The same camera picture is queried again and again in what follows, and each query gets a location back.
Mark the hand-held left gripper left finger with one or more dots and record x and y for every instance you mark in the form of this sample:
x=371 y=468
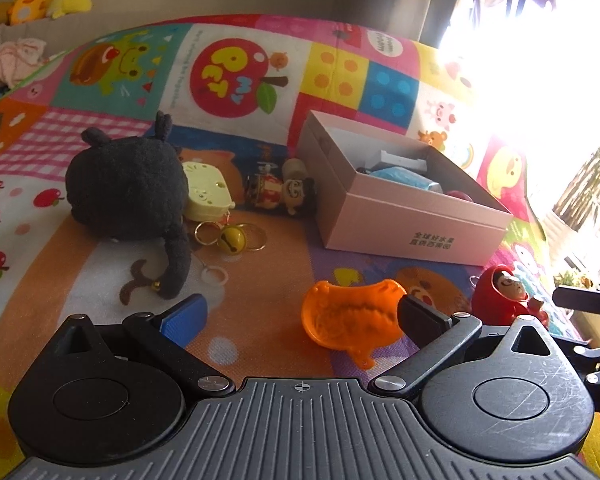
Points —
x=186 y=317

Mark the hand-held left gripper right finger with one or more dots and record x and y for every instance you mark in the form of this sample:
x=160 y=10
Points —
x=422 y=321

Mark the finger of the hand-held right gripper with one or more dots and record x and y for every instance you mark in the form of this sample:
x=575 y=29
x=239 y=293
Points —
x=592 y=300
x=597 y=357

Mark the red daruma doll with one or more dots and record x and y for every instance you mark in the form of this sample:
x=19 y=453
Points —
x=495 y=295

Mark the orange plastic fish toy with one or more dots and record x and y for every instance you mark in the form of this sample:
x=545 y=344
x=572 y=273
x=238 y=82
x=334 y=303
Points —
x=345 y=315

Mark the pink cardboard box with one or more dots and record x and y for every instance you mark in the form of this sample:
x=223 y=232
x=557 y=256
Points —
x=405 y=225

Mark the pale yellow cheese-shaped toy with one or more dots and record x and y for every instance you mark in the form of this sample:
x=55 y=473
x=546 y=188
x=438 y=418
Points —
x=207 y=190

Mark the blue tissue pack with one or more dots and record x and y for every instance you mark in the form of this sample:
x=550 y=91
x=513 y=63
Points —
x=400 y=180

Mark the black plush toy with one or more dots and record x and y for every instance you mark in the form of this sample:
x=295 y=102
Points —
x=125 y=185

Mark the painted doll figurine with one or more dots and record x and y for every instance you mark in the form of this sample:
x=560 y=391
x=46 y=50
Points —
x=275 y=192

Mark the white plastic box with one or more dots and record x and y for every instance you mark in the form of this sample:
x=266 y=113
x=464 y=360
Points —
x=402 y=160

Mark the small potted plant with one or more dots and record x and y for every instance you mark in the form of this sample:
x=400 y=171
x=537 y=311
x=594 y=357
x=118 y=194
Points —
x=572 y=280

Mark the palm plant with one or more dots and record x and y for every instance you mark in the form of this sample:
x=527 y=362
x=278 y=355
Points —
x=592 y=185

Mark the colourful cartoon play mat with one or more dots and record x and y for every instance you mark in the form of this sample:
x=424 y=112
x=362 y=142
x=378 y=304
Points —
x=280 y=85

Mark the pink white crumpled cloth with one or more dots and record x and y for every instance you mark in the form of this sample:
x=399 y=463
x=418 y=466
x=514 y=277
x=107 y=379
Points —
x=10 y=62

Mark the beige sofa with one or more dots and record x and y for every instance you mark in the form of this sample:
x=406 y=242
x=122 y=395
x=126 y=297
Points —
x=45 y=30

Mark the grey curtain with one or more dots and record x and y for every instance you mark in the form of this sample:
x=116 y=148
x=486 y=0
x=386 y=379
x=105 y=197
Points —
x=430 y=0

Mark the yellow plush tiger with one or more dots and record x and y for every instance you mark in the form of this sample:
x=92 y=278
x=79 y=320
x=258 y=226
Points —
x=30 y=0

